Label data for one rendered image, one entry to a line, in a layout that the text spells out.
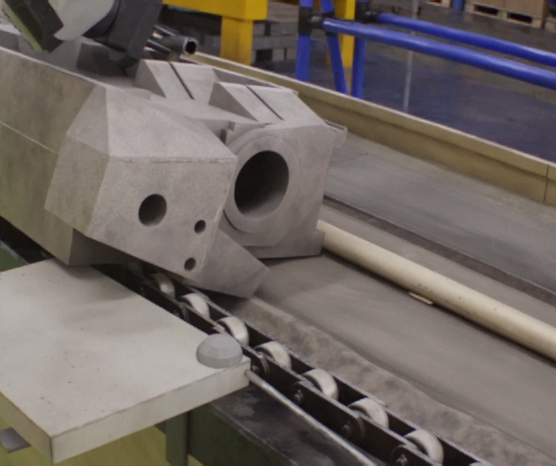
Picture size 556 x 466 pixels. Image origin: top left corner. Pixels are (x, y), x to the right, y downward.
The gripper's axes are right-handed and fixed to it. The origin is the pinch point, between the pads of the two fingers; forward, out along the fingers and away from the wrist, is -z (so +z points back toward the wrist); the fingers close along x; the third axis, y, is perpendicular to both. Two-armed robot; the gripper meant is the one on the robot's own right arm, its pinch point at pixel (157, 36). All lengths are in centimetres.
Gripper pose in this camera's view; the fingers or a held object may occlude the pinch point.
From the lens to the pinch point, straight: 137.2
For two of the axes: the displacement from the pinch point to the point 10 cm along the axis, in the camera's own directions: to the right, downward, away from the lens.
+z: -6.7, -2.2, -7.1
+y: 6.4, 3.2, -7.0
